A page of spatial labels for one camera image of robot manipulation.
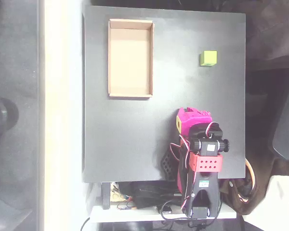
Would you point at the dark brown cloth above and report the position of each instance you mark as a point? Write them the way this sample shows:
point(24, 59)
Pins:
point(272, 29)

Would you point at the black lattice robot base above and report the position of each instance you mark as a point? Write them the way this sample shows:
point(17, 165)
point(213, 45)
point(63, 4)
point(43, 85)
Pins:
point(167, 166)

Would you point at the magenta gripper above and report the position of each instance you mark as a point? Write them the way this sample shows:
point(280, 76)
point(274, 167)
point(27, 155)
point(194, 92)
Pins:
point(192, 118)

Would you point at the small black usb adapter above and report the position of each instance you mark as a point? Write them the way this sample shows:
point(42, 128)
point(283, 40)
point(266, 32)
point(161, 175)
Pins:
point(166, 209)

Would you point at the white cloth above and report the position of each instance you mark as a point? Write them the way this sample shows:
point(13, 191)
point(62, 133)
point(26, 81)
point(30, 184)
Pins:
point(279, 204)

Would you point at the grey office chair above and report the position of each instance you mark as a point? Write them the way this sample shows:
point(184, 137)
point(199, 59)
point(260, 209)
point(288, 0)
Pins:
point(285, 125)

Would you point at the green cube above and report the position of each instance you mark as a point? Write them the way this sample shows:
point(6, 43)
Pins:
point(208, 57)

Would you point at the small circuit board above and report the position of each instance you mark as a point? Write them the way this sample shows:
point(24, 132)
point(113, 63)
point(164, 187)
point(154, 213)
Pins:
point(124, 207)

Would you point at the light wooden piece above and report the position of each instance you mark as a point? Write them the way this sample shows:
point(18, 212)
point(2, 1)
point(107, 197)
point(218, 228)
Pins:
point(115, 196)

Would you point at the white shelf board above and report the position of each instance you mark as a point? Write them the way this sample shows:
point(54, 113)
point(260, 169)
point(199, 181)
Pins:
point(135, 215)

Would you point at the brown jacket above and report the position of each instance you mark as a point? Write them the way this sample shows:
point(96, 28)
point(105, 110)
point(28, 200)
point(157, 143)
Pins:
point(257, 199)

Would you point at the yellow camera mount block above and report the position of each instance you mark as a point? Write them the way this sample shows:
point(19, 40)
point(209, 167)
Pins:
point(178, 124)

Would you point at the cardboard box tray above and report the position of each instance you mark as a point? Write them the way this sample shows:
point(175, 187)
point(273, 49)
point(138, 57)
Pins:
point(130, 60)

